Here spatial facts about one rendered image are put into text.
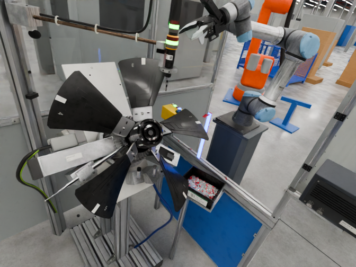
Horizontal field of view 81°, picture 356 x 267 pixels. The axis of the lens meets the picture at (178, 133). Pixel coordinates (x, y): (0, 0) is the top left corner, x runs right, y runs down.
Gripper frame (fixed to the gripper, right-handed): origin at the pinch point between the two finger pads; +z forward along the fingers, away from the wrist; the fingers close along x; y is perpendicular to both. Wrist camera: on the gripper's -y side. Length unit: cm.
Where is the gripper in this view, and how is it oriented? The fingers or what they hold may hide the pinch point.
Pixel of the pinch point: (186, 33)
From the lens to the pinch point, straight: 96.1
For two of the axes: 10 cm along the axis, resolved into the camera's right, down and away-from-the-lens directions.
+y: 2.5, 5.9, 7.6
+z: -8.1, 5.7, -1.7
